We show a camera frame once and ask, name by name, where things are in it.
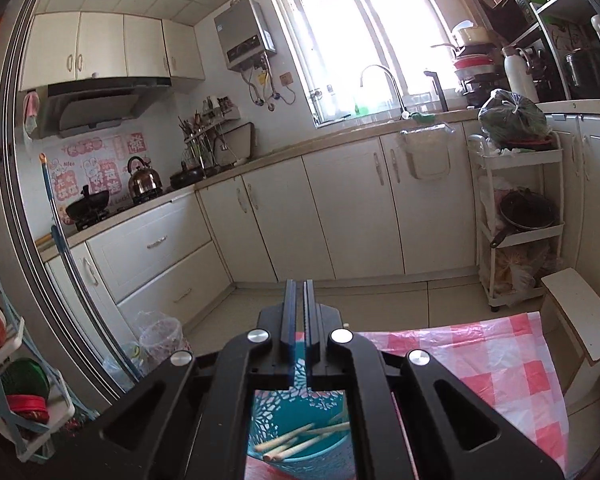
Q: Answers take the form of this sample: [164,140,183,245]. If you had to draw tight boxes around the black angular faucet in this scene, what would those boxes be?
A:
[423,70,450,113]

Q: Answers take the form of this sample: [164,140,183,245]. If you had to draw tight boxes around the pink printed wall sticker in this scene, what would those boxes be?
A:
[50,132,148,206]

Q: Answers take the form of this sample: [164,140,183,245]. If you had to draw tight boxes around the steel stock pot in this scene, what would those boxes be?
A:
[565,47,600,93]

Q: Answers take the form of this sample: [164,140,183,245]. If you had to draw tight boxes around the chrome gooseneck faucet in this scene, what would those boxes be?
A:
[360,64,411,121]

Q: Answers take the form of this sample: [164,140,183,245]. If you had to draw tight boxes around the kitchen window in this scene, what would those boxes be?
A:
[267,0,473,128]

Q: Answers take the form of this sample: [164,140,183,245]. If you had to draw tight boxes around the clear bin with floral bag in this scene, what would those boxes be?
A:
[130,310,193,376]

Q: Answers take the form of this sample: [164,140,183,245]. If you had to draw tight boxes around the grey wall water heater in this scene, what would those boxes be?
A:
[214,0,277,72]

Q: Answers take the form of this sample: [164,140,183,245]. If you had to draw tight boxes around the metal sliding door frame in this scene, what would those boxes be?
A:
[0,0,131,401]

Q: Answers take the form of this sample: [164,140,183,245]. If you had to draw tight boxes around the white thermos bottle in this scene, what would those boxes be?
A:
[501,45,540,106]

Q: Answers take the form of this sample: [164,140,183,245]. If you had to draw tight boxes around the cream wall cabinets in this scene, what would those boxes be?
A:
[20,11,206,93]

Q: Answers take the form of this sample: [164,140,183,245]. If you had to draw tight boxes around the range hood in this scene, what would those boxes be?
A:
[30,76,173,140]

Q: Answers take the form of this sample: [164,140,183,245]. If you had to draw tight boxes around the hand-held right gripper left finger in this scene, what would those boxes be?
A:
[17,280,298,480]

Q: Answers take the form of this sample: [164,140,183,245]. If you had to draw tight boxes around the black lidded pot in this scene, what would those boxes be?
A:
[169,161,206,190]

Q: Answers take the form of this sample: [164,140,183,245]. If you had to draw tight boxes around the cream stove base cabinet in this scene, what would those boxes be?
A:
[45,192,231,356]

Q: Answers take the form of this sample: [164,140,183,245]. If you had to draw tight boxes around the stack of dishes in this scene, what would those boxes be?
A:
[430,20,506,106]

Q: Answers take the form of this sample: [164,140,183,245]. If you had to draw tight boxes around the white storage rack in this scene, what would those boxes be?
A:
[0,240,76,463]

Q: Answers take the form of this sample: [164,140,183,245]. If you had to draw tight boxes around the white hanging bin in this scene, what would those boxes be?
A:
[399,122,453,181]

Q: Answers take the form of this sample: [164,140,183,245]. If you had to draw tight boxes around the white wooden stool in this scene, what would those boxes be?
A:
[540,267,600,396]

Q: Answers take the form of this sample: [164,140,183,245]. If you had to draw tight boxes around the cream sink base cabinet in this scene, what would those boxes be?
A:
[195,120,486,286]

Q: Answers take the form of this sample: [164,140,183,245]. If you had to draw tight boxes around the black frying pan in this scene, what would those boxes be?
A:
[490,189,561,248]

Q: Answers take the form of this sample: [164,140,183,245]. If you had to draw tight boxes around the group of wooden chopsticks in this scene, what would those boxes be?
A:
[255,410,352,462]

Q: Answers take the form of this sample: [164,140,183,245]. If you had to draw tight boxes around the black wok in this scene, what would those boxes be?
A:
[65,185,112,221]

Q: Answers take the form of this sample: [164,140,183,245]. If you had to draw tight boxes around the green round container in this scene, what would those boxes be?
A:
[2,357,51,401]

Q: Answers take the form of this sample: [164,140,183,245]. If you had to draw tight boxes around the green plastic bag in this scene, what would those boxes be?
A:
[478,89,553,143]

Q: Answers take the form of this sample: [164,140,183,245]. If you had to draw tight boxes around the pink cloth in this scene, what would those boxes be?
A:
[22,91,42,136]

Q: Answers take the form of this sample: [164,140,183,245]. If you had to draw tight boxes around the kitchen shelf rack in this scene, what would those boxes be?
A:
[467,0,600,103]

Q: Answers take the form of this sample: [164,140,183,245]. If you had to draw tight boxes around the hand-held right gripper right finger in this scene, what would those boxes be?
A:
[302,280,566,480]

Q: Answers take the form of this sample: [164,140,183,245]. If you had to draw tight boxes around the teal perforated plastic basket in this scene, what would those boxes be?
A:
[247,330,356,478]

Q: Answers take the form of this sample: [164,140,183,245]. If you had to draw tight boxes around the white rolling storage cart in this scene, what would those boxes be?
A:
[467,132,566,313]

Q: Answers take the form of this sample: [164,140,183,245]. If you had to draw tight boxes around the red round container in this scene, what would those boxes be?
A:
[5,394,50,423]

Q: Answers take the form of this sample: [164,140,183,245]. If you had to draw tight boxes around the steel kettle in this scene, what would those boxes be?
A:
[126,156,162,198]

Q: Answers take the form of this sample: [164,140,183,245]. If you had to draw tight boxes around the red white checked tablecloth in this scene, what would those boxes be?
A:
[245,311,571,480]

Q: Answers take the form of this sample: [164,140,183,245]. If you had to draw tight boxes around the wall utensil rack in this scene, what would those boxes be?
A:
[177,95,241,171]

